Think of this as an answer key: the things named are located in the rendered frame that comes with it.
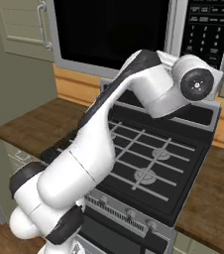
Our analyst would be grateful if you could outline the microwave door with dark window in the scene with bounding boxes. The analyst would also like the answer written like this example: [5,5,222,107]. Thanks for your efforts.
[52,0,171,74]

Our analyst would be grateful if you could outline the black oven door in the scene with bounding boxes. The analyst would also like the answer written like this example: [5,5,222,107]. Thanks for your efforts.
[74,221,171,254]

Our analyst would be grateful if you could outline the stainless steel microwave oven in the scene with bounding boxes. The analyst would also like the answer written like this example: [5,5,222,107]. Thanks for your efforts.
[46,0,224,80]

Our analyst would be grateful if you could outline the black gas stove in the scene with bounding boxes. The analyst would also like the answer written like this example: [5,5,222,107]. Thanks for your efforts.
[39,77,223,254]

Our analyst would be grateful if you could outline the silver stove knob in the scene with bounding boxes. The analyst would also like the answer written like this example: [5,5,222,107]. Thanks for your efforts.
[124,208,136,220]
[146,219,159,232]
[98,194,109,206]

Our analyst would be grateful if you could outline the pale green drawer front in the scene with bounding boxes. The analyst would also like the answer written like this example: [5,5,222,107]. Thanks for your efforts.
[4,142,44,175]

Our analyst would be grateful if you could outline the pale green base cupboard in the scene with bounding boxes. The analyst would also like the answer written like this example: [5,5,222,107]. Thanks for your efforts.
[172,230,219,254]

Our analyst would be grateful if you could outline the silver drawer handle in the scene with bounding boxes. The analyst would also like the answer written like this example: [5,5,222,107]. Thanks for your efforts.
[15,150,32,163]

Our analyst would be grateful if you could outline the silver microwave door handle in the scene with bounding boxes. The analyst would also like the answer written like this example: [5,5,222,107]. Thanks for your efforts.
[165,0,188,58]

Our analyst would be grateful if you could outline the silver cupboard handle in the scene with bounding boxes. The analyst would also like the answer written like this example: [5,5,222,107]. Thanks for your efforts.
[37,0,54,52]

